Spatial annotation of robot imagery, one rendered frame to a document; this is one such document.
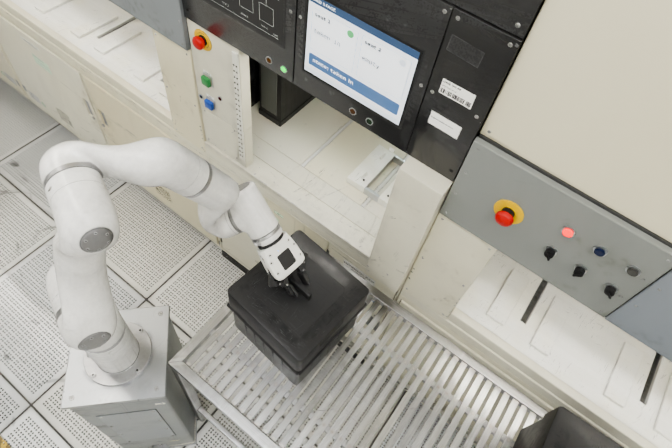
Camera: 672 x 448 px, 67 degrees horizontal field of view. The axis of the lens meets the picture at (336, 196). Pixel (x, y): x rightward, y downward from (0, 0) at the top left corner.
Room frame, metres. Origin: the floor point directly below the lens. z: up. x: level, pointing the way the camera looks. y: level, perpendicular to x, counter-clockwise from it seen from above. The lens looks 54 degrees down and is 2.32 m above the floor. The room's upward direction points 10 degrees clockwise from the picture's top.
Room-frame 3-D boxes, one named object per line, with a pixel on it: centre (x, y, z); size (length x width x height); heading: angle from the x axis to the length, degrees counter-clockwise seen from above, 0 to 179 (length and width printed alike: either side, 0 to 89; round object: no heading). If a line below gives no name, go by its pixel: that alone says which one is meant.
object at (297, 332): (0.60, 0.05, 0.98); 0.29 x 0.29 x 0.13; 56
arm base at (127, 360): (0.41, 0.55, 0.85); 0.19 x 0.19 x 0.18
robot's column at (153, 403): (0.41, 0.55, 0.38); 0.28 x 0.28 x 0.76; 17
